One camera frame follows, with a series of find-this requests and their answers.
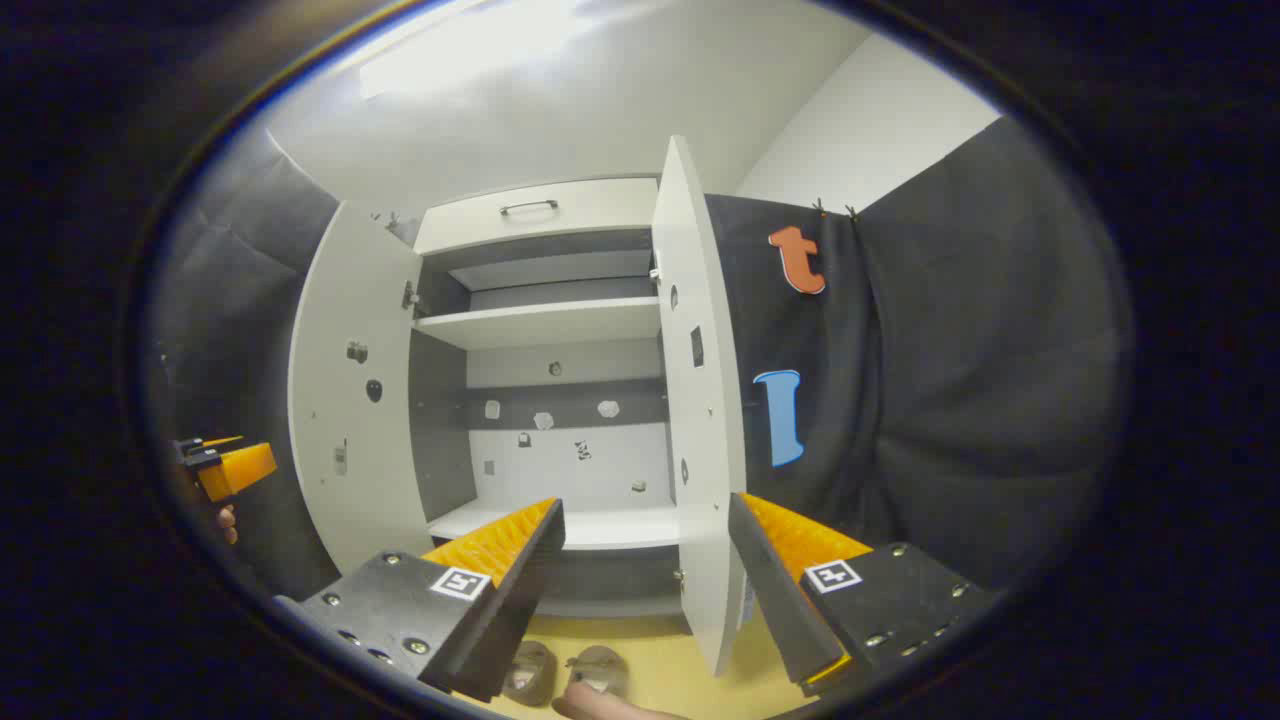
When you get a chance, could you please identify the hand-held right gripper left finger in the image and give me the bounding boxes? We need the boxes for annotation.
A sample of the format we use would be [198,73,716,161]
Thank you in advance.
[300,497,566,703]

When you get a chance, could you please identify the white cabinet door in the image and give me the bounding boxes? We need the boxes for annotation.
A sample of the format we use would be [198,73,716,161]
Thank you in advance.
[288,200,436,576]
[650,135,749,676]

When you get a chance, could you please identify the white shoe cabinet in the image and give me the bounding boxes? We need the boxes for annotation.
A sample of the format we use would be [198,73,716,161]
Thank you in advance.
[408,178,691,619]

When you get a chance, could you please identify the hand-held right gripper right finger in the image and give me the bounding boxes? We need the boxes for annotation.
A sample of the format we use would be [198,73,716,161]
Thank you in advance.
[728,492,1001,698]

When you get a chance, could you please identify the brown fuzzy shoe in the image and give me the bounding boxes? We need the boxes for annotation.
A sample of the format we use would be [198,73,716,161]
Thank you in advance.
[500,640,559,706]
[565,645,629,698]

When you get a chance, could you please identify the white cabinet drawer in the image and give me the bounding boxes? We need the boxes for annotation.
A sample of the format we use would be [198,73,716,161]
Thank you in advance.
[413,178,661,256]

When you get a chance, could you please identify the black backdrop cloth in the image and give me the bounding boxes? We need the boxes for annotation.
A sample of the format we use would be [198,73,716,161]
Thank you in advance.
[150,115,1136,601]

